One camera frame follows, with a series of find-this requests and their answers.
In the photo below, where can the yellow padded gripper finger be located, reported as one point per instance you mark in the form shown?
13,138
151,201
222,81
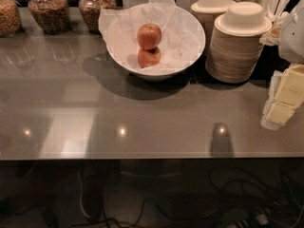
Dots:
289,95

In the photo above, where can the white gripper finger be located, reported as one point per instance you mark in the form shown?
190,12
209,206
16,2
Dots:
274,83

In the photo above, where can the red apple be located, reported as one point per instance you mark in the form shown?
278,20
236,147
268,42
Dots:
149,36
148,58

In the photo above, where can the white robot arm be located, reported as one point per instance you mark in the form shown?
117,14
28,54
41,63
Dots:
291,37

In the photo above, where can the white ceramic bowl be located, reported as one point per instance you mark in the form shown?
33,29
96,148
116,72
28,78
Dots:
186,53

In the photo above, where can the front stack paper bowls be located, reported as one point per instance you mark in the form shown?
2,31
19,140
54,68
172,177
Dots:
235,47

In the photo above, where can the stack paper bowls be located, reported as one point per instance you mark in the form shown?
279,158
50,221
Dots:
235,47
206,11

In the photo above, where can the white plastic cutlery bunch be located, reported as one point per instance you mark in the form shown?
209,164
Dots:
275,11

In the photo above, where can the white tissue paper liner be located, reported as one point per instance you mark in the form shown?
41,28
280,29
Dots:
126,29

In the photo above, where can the rear stack paper bowls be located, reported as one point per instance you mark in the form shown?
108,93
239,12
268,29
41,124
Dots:
206,11

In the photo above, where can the right glass cereal jar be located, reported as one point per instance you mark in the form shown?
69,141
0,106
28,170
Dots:
90,11

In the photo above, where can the glass cereal jar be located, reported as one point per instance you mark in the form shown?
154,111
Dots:
52,16
10,20
90,11

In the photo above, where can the middle glass cereal jar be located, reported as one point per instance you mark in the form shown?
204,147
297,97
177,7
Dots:
52,16

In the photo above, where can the left glass cereal jar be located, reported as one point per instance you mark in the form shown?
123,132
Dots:
10,20

